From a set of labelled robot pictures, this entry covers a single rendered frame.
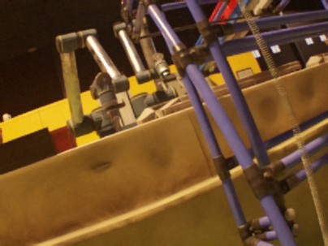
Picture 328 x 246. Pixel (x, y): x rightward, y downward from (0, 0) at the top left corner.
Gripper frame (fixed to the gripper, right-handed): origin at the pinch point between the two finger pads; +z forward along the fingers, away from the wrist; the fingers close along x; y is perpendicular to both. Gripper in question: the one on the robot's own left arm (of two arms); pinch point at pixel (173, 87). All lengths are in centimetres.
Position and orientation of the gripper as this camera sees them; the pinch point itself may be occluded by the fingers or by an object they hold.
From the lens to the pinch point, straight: 225.2
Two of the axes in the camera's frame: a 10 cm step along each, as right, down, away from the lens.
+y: 0.7, -5.5, -8.3
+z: 3.8, 7.8, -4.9
